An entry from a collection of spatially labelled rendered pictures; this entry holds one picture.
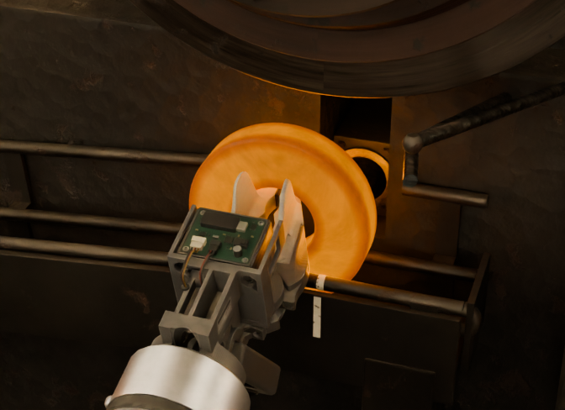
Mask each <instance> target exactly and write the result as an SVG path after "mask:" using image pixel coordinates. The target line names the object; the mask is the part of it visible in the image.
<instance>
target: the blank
mask: <svg viewBox="0 0 565 410"><path fill-rule="evenodd" d="M242 171H245V172H247V173H248V175H249V177H250V179H251V181H252V183H253V185H254V187H255V189H256V190H258V189H261V188H266V187H273V188H278V189H282V187H283V183H284V181H285V179H289V180H290V181H291V184H292V188H293V193H294V196H296V197H298V198H299V199H300V200H301V201H302V202H303V203H304V204H305V205H306V206H307V208H308V209H309V211H310V212H311V214H312V216H313V219H314V233H313V234H311V235H310V236H309V237H307V238H306V245H307V251H308V257H309V273H313V274H318V275H319V274H321V275H325V276H331V277H335V278H340V279H345V280H351V279H352V278H353V277H354V276H355V275H356V273H357V272H358V271H359V269H360V268H361V266H362V263H363V261H364V260H365V258H366V256H367V253H368V251H369V250H370V248H371V246H372V242H373V240H374V236H375V233H376V227H377V209H376V203H375V200H374V196H373V194H372V189H371V187H370V185H369V183H368V181H367V178H366V177H365V175H364V174H363V172H362V170H361V168H360V167H359V166H358V164H357V163H356V162H355V161H354V160H353V159H352V158H351V157H350V156H349V155H348V154H347V153H346V152H345V151H344V150H343V149H342V148H341V147H340V146H339V145H337V144H336V143H335V142H333V141H332V140H330V139H328V138H326V137H325V136H324V135H322V134H319V133H317V132H315V131H313V130H311V129H306V128H304V127H301V126H298V125H294V124H283V123H265V124H255V125H251V126H248V127H245V128H243V129H239V130H237V131H235V132H234V133H232V134H230V135H229V136H227V137H226V138H224V139H223V140H222V141H221V142H220V143H219V144H218V145H217V146H216V147H215V148H214V149H213V151H212V152H211V153H210V154H209V156H208V157H207V158H206V160H205V161H204V162H203V164H202V165H201V166H200V167H199V169H198V171H197V173H196V175H195V177H194V178H193V183H192V185H191V189H190V194H189V210H190V208H191V206H192V205H193V204H194V205H196V206H197V209H198V208H209V209H214V210H219V211H224V212H228V213H231V208H232V201H233V188H234V184H235V180H236V178H237V176H238V175H239V174H240V173H241V172H242Z"/></svg>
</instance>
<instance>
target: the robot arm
mask: <svg viewBox="0 0 565 410"><path fill-rule="evenodd" d="M278 207H279V208H278ZM275 208H278V209H277V211H276V212H275V213H274V214H273V215H274V222H275V224H274V227H273V228H272V222H270V219H267V218H268V216H269V214H270V213H271V212H272V211H273V210H274V209H275ZM188 225H189V227H188V229H187V226H188ZM186 230H187V232H186ZM185 232H186V233H185ZM184 234H185V235H184ZM183 235H184V237H183ZM182 237H183V239H182ZM181 240H182V242H181ZM180 242H181V244H180ZM179 244H180V246H178V245H179ZM167 260H168V264H169V267H170V272H171V275H172V281H173V286H174V289H175V293H176V297H177V303H178V304H177V307H176V309H175V311H174V312H171V311H167V310H166V311H165V312H164V314H163V317H162V319H161V321H160V323H159V325H158V327H159V330H160V334H161V335H159V336H157V337H156V338H155V339H154V340H153V342H152V344H151V346H148V347H145V348H143V349H140V350H137V351H136V352H135V353H134V354H133V355H132V356H131V357H130V360H129V363H128V365H127V366H126V368H125V370H124V373H123V375H122V376H121V378H120V380H119V384H118V385H117V387H116V389H115V391H114V394H113V395H112V396H108V397H107V398H106V400H105V403H104V405H105V407H106V408H107V409H106V410H250V405H251V399H250V397H251V396H254V395H258V393H262V394H267V395H274V394H275V393H276V391H277V384H278V379H279V375H280V370H281V369H280V367H279V366H278V365H277V364H275V363H273V362H272V361H270V360H269V359H267V358H266V357H264V356H263V355H261V354H259V353H257V352H256V351H254V350H253V349H252V348H250V347H248V346H247V343H248V341H249V339H251V338H253V339H261V340H264V338H265V337H266V334H269V333H271V332H273V331H276V330H279V329H280V323H279V320H280V319H281V318H282V316H283V314H284V313H285V310H286V309H288V310H295V309H296V303H297V300H298V298H299V296H300V295H301V294H302V292H303V290H304V288H305V287H306V284H307V281H308V279H309V257H308V251H307V245H306V238H305V232H304V218H303V212H302V205H301V200H300V199H299V198H298V197H296V196H294V193H293V188H292V184H291V181H290V180H289V179H285V181H284V183H283V185H282V189H278V188H273V187H266V188H261V189H258V190H256V189H255V187H254V185H253V183H252V181H251V179H250V177H249V175H248V173H247V172H245V171H242V172H241V173H240V174H239V175H238V176H237V178H236V180H235V184H234V188H233V201H232V208H231V213H228V212H224V211H219V210H214V209H209V208H198V209H197V206H196V205H194V204H193V205H192V206H191V208H190V210H189V212H188V214H187V216H186V218H185V220H184V222H183V224H182V227H181V228H180V230H179V232H178V234H177V237H176V238H175V240H174V242H173V244H172V247H171V249H170V251H169V253H168V255H167Z"/></svg>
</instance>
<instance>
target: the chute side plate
mask: <svg viewBox="0 0 565 410"><path fill-rule="evenodd" d="M314 297H321V315H320V338H317V337H313V330H314ZM177 304H178V303H177V297H176V293H175V289H174V286H173V281H172V275H171V272H170V268H162V267H154V266H146V265H131V264H122V263H114V262H106V261H97V260H82V259H74V258H66V257H57V256H49V255H33V254H25V253H17V252H9V251H1V250H0V330H1V331H7V332H14V333H21V334H33V335H40V336H47V337H54V338H60V339H73V340H80V341H87V342H93V343H100V344H112V345H119V346H126V347H133V348H140V349H143V348H145V347H148V346H151V344H152V342H153V340H154V339H155V338H156V337H157V336H159V335H161V334H160V330H159V327H158V325H159V323H160V321H161V319H162V317H163V314H164V312H165V311H166V310H167V311H171V312H174V311H175V309H176V307H177ZM279 323H280V329H279V330H276V331H273V332H271V333H269V334H266V337H265V338H264V340H261V339H253V338H251V339H249V341H248V343H247V346H248V347H250V348H252V349H253V350H254V351H256V352H257V353H259V354H261V355H263V356H264V357H266V358H267V359H269V360H270V361H272V362H273V363H275V364H277V365H278V366H279V367H280V369H281V371H289V372H293V373H298V374H302V375H306V376H313V377H318V378H322V379H326V380H330V381H338V382H342V383H346V384H350V385H354V386H362V387H363V372H364V360H365V359H366V358H368V359H373V360H380V361H385V362H389V363H394V364H398V365H406V366H410V367H414V368H419V369H423V370H428V371H434V372H435V373H436V383H435V393H434V402H438V403H443V404H447V405H452V404H453V400H454V391H455V382H456V373H457V356H458V347H459V338H460V329H461V319H460V318H457V317H452V316H447V315H443V314H438V313H428V312H424V311H420V310H414V309H410V308H406V307H399V306H394V305H389V304H385V303H380V302H372V301H367V300H362V299H358V298H353V297H345V296H340V295H335V294H331V293H326V292H318V291H313V290H309V289H304V290H303V292H302V294H301V295H300V296H299V298H298V300H297V303H296V309H295V310H288V309H286V310H285V313H284V314H283V316H282V318H281V319H280V320H279Z"/></svg>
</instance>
